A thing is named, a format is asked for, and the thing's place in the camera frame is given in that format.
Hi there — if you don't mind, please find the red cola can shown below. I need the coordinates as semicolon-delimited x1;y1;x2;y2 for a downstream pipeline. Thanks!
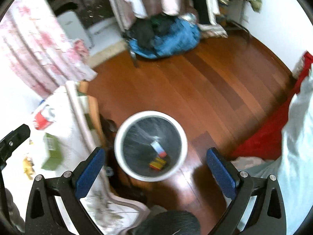
33;105;55;130

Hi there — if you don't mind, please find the white round trash bin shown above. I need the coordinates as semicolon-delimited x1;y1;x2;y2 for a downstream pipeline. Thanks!
114;110;188;182

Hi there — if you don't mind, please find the green carton box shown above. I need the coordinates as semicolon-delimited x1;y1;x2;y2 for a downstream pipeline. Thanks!
41;133;63;171

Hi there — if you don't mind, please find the white embroidered tablecloth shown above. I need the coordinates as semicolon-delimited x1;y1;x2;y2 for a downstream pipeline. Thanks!
4;80;151;235

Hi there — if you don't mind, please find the light blue clothing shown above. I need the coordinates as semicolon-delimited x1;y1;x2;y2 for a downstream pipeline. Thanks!
233;70;312;234

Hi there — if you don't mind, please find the red rug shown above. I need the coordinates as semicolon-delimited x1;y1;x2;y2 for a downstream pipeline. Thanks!
229;52;312;160

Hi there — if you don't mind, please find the pink floral curtain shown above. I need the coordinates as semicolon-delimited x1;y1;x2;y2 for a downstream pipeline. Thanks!
1;0;97;98

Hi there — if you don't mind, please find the yellow red box in bin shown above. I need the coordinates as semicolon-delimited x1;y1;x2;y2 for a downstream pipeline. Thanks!
149;157;167;170

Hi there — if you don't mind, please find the white air purifier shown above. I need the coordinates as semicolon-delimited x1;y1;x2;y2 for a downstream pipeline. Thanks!
56;10;94;49

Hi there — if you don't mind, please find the blue and black clothes pile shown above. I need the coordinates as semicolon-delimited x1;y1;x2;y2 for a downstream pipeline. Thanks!
124;13;201;60

